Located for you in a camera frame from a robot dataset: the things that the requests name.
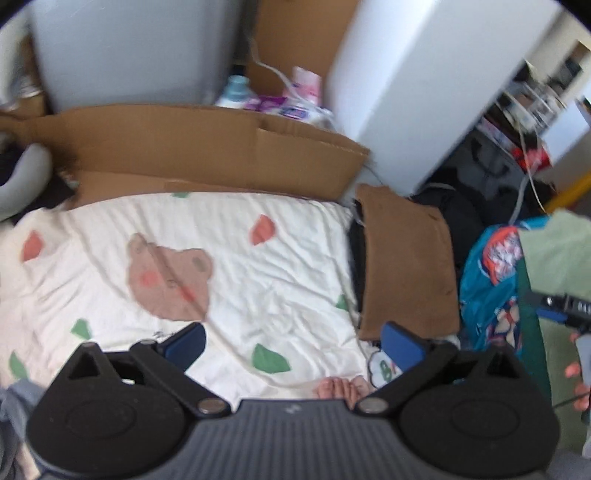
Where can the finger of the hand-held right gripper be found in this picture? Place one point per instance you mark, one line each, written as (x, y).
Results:
(549, 308)

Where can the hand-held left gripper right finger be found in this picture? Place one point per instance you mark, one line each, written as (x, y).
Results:
(401, 347)

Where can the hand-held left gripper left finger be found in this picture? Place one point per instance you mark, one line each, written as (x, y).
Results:
(189, 345)

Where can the brown t-shirt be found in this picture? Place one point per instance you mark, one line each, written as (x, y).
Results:
(406, 263)

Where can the black folded clothes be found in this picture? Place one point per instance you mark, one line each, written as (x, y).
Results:
(358, 258)

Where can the person's right hand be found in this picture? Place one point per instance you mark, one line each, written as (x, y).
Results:
(582, 399)

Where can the light green cloth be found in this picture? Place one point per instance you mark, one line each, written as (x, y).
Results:
(558, 258)

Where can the blue printed bag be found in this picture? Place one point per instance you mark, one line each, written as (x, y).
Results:
(489, 286)

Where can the cream bear print blanket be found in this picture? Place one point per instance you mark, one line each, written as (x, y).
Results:
(115, 323)

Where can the yellow bar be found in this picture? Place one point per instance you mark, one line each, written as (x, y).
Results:
(570, 194)

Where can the black bag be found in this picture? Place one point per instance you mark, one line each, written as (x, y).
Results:
(461, 207)

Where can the grey-blue garment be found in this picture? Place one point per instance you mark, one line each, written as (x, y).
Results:
(18, 415)

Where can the cluttered shelf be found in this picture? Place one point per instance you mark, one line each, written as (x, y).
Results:
(531, 120)

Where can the brown cardboard sheet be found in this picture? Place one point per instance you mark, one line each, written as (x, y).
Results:
(184, 143)

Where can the grey neck pillow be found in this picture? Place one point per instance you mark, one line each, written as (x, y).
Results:
(23, 184)

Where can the purple white refill pouch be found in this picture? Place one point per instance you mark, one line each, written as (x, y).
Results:
(281, 107)

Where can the detergent bottle with blue cap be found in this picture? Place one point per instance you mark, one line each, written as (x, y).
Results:
(234, 92)

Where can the pink refill pouch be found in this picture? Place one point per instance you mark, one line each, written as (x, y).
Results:
(305, 85)

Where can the upright cardboard panel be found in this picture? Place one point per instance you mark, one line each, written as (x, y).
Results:
(300, 32)

